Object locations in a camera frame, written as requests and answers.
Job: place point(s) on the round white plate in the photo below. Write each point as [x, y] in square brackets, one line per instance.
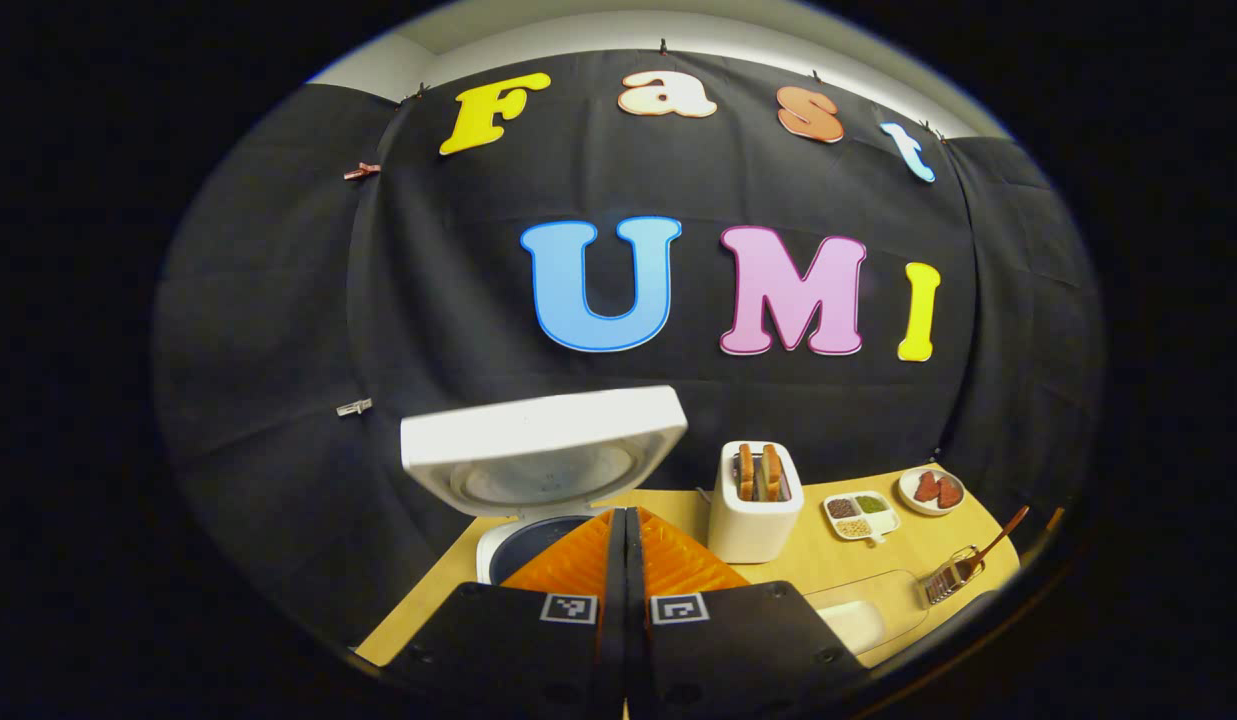
[908, 495]

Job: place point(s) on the white rice cooker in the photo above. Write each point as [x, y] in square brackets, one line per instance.
[538, 430]

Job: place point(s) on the black backdrop cloth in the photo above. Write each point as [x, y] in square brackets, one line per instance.
[428, 300]

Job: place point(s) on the red-brown cookie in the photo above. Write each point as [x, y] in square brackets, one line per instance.
[927, 487]
[950, 492]

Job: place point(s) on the toast bread slice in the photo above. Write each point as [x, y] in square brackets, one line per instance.
[772, 472]
[746, 472]

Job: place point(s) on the white toaster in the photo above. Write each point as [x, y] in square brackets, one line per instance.
[753, 530]

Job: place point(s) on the white divided grain dish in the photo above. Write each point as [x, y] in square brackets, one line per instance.
[860, 516]

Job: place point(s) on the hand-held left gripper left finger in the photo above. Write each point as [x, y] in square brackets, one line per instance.
[518, 650]

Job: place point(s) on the silver cloth clip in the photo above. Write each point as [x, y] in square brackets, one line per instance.
[354, 407]

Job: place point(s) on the clear box of rice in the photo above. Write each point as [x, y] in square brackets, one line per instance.
[863, 620]

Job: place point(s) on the red cloth clip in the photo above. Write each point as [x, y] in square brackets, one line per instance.
[362, 171]

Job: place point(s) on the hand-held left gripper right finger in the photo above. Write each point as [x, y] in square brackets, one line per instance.
[738, 650]

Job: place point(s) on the dark wooden spoon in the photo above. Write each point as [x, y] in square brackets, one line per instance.
[1003, 535]

